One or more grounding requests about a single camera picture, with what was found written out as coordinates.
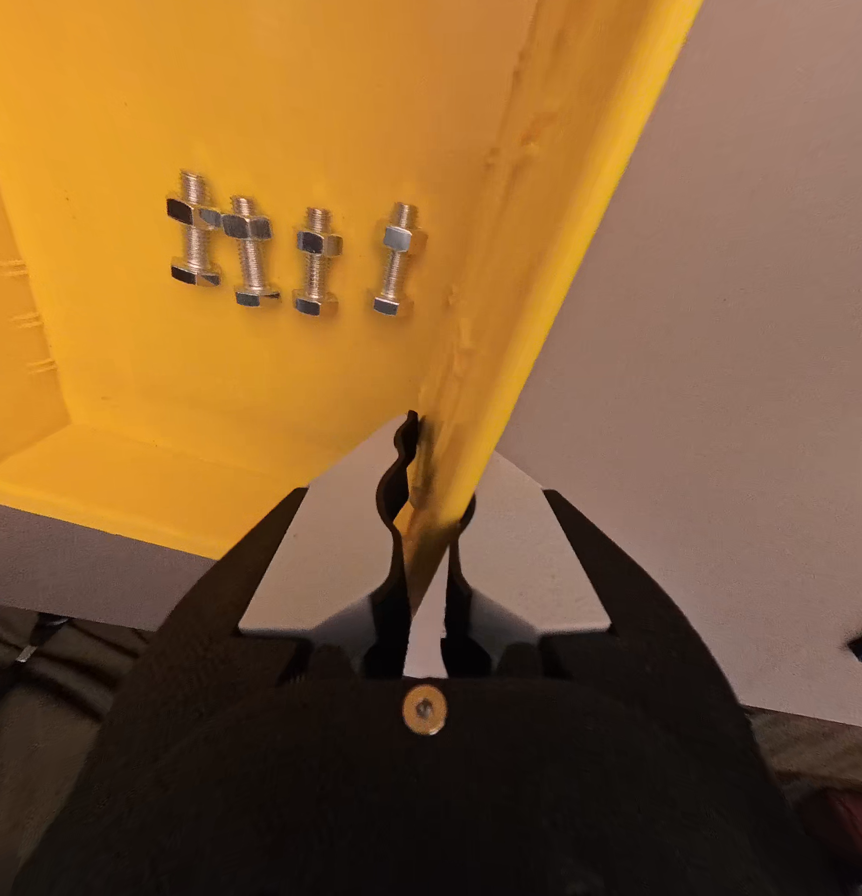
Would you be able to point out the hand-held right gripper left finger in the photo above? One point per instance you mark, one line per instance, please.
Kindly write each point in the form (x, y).
(319, 560)

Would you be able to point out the person in olive shirt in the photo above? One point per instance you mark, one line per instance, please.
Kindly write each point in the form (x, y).
(39, 770)

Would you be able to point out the yellow plastic bin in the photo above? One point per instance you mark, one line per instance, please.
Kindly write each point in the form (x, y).
(298, 105)

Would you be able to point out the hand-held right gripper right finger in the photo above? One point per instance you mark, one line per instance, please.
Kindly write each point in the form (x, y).
(536, 560)

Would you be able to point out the steel hex bolt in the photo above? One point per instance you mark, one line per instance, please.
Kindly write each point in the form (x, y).
(194, 248)
(252, 269)
(317, 280)
(394, 280)

